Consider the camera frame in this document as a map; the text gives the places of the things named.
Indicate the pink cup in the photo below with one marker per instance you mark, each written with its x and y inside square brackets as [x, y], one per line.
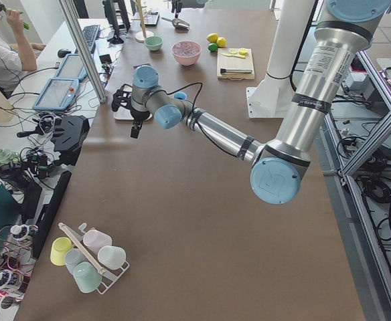
[94, 240]

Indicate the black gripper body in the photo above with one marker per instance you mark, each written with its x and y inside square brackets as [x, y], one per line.
[137, 116]

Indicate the lemon half upper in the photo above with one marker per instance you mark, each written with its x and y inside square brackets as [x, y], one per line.
[242, 52]

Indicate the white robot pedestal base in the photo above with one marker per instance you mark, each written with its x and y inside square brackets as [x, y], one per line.
[272, 97]

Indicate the aluminium frame post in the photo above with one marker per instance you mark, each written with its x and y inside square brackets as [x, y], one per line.
[71, 18]

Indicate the steel ice scoop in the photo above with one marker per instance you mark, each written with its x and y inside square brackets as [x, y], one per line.
[178, 23]

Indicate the black computer mouse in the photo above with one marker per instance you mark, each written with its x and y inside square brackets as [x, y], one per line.
[63, 52]

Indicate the cream rabbit tray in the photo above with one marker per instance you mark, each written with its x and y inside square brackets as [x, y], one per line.
[124, 114]

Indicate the clear ice cubes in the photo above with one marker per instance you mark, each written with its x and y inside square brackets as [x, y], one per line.
[186, 49]

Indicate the blue teach pendant near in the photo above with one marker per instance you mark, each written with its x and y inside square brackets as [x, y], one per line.
[57, 94]

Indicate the light blue cup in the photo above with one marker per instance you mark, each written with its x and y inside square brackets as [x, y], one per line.
[180, 95]

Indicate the yellow plastic knife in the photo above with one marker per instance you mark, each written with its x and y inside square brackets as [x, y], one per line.
[233, 55]

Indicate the yellow cup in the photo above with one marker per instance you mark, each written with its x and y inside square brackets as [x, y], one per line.
[60, 247]

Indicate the whole yellow lemon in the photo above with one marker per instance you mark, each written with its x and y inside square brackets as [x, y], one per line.
[221, 42]
[212, 37]

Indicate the grey folded cloth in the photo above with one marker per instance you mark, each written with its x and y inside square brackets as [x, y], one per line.
[143, 67]

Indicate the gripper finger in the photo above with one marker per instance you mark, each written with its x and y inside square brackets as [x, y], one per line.
[136, 128]

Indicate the black perforated device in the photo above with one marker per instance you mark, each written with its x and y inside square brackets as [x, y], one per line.
[68, 137]

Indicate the seated person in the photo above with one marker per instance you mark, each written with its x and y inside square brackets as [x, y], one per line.
[16, 59]

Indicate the black keyboard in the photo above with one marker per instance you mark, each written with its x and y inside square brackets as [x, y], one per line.
[90, 34]

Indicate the green bowl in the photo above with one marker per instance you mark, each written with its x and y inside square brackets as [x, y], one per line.
[153, 43]

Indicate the steel muddler black tip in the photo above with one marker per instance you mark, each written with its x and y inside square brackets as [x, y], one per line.
[235, 71]

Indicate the white cup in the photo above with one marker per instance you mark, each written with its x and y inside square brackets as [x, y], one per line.
[112, 257]

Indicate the green cup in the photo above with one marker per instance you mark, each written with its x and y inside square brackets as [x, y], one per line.
[86, 277]

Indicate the green lime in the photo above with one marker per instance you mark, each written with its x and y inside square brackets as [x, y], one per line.
[212, 47]

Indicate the wooden mug tree stand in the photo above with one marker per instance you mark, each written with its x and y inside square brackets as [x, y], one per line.
[143, 34]

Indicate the wooden cutting board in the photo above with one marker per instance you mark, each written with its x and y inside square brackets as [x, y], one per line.
[228, 62]

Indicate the wooden rack handle bar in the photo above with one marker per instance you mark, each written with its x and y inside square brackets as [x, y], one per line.
[76, 240]

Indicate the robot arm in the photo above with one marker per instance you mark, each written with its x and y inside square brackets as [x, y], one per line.
[278, 166]

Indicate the blue teach pendant far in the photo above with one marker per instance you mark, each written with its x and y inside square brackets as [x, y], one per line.
[71, 67]

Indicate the white wire cup rack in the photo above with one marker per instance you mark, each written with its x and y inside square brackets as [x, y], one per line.
[111, 276]

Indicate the blue teach pendant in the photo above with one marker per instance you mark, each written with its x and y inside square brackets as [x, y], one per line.
[71, 67]
[57, 94]

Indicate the grey cup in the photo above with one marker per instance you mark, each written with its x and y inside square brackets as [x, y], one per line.
[72, 258]

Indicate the pink bowl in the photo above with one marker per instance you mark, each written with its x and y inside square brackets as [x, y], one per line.
[187, 61]

